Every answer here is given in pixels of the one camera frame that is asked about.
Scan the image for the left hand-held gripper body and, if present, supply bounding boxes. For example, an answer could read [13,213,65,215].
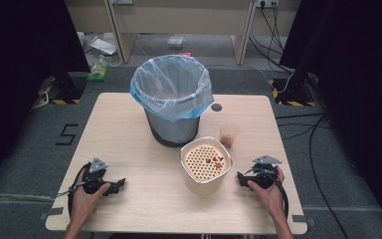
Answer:
[80,156,114,196]

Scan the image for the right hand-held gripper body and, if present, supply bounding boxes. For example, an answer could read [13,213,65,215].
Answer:
[243,154,284,190]

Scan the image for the person's left hand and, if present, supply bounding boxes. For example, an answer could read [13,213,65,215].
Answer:
[70,181,111,227]

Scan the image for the person's right hand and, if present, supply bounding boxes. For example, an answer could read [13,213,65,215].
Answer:
[247,165,287,221]

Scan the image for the brown food scraps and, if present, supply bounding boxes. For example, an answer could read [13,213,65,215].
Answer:
[205,154,225,169]

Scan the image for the cream container with perforated strainer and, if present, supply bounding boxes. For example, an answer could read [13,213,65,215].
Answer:
[179,135,234,196]

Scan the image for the translucent plastic cup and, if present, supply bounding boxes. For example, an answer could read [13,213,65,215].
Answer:
[219,121,241,150]

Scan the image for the grey trash bin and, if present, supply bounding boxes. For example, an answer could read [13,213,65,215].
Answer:
[144,109,201,148]

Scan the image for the black stand base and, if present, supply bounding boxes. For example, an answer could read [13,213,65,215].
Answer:
[38,71,88,106]
[268,77,317,108]

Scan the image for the green plastic bottle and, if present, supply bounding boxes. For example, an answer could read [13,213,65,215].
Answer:
[86,54,109,84]

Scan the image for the blue plastic bin liner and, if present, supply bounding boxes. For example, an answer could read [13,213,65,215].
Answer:
[129,54,215,123]

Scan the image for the black curtain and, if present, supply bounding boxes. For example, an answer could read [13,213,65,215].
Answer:
[0,0,92,195]
[279,0,382,230]

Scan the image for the clear plastic package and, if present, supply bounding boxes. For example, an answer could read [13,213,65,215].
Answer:
[166,35,187,48]

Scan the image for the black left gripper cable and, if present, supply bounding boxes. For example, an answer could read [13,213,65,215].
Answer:
[57,161,93,218]

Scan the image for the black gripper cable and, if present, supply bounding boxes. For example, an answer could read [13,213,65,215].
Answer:
[57,161,93,218]
[269,172,290,219]

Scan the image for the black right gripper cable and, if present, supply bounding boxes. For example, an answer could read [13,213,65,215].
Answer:
[269,172,290,219]

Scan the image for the black floor cable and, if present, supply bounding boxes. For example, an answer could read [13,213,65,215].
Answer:
[275,112,333,141]
[307,113,351,239]

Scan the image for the white floor cable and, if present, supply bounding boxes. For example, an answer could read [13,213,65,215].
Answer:
[208,64,294,94]

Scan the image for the black cables from outlet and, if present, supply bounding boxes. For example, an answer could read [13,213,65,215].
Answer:
[248,3,294,75]

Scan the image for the white wall power outlet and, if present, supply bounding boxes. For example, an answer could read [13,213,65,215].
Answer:
[255,0,281,9]

